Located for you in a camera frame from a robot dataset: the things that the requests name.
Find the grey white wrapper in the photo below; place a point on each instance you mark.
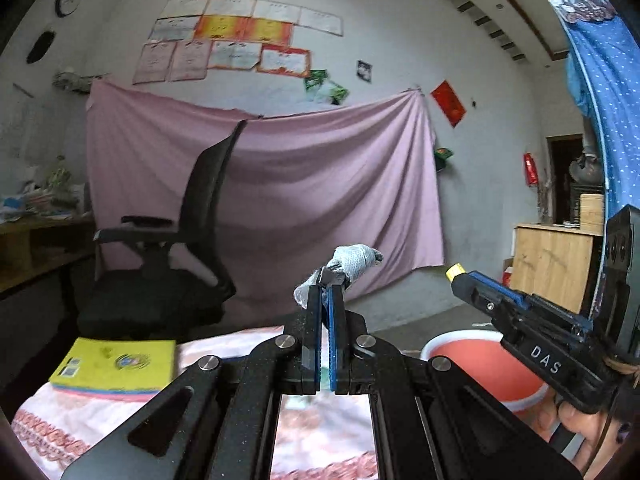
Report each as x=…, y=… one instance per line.
x=347, y=264

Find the yellow plastic cap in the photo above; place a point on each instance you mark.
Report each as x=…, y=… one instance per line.
x=454, y=271

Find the person right hand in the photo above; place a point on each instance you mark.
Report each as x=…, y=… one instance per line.
x=546, y=415

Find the wooden desk shelf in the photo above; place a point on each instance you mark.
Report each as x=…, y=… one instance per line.
x=32, y=246

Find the red hanging wall ornament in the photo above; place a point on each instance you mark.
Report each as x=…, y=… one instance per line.
x=530, y=169

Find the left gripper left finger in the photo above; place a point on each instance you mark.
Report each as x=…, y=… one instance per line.
x=310, y=351

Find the red paper wall sign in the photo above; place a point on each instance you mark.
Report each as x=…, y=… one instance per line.
x=449, y=103

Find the wooden cabinet board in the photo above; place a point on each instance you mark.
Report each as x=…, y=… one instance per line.
x=561, y=264

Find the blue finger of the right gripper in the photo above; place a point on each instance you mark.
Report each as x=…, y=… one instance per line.
x=500, y=314
x=484, y=288

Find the certificates on wall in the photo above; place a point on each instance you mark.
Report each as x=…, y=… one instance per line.
x=192, y=37

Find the pink hanging sheet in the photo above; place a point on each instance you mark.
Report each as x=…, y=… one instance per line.
x=296, y=187

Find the orange white trash basin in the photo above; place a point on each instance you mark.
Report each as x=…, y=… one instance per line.
x=479, y=353

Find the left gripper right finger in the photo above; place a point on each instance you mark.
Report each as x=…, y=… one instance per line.
x=339, y=350

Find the blue dotted curtain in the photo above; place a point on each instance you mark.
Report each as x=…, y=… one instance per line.
x=603, y=78

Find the black office chair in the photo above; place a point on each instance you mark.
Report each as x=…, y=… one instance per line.
x=178, y=292

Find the yellow book stack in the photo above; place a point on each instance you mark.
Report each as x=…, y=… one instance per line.
x=116, y=369

